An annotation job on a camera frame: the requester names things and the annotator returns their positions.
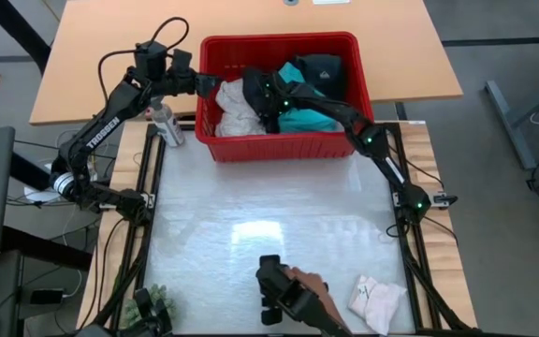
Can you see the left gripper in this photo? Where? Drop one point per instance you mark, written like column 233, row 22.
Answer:
column 183, row 82

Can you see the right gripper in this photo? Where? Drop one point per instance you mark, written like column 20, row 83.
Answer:
column 262, row 100

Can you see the white knitted garment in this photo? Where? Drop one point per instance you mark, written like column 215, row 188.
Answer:
column 237, row 117

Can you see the pale pink small garment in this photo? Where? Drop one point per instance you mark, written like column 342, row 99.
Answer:
column 382, row 304

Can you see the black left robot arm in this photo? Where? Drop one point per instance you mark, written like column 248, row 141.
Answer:
column 106, row 126

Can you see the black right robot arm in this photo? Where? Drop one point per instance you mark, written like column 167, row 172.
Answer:
column 382, row 150

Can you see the red plastic laundry bin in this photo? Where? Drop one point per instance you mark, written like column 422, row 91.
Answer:
column 288, row 150

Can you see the teal garment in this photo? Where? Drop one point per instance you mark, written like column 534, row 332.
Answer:
column 307, row 121

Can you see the clear spray bottle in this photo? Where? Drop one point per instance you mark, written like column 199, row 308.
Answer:
column 169, row 126

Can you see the navy garment with logo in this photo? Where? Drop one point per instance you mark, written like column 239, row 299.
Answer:
column 321, row 70

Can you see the light wooden desk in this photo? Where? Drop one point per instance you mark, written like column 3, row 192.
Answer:
column 134, row 47

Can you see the round desk grommet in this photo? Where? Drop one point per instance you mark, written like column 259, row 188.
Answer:
column 290, row 2

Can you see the person's hand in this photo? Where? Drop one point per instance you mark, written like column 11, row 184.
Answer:
column 314, row 285

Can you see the black metal beam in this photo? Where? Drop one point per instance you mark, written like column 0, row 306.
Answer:
column 14, row 30

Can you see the light wooden side board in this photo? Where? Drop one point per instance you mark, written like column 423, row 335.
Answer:
column 110, row 281
column 442, row 262

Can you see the grey metal desk leg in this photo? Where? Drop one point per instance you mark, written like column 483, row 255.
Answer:
column 499, row 100

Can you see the green artificial plant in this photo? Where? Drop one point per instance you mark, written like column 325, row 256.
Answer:
column 130, row 313

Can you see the black power adapter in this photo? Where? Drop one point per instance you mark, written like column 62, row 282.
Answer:
column 47, row 297

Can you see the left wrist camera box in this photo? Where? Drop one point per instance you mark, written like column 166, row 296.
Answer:
column 150, row 58

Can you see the black aluminium frame rail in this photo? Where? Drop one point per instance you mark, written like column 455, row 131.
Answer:
column 144, row 253
column 409, row 281

